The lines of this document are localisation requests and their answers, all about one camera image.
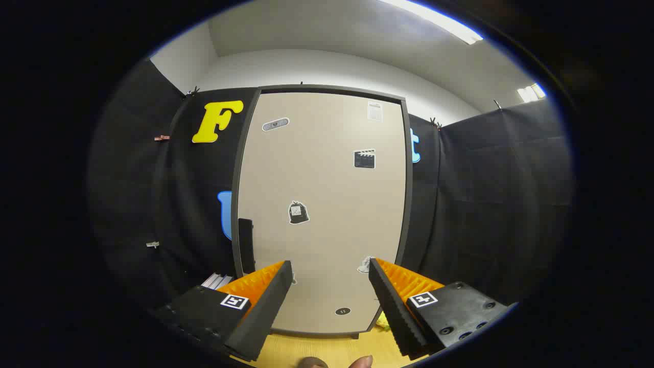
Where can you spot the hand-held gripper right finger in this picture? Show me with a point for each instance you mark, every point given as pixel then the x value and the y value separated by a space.
pixel 393 312

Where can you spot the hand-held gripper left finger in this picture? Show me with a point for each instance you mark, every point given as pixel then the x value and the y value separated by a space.
pixel 265 312

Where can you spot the grey shoe cabinet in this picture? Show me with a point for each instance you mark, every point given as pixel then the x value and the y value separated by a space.
pixel 408 194

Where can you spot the beige shoe cabinet door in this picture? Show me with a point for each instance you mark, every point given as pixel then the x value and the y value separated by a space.
pixel 327 204

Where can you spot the green drink bottle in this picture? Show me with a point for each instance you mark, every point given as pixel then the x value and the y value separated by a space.
pixel 382 321

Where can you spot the white cover book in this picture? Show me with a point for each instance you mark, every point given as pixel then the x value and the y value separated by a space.
pixel 212 281

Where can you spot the black backdrop cloth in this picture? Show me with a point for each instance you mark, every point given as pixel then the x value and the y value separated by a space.
pixel 485 204

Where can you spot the small ceiling light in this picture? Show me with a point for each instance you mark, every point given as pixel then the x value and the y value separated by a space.
pixel 531 92

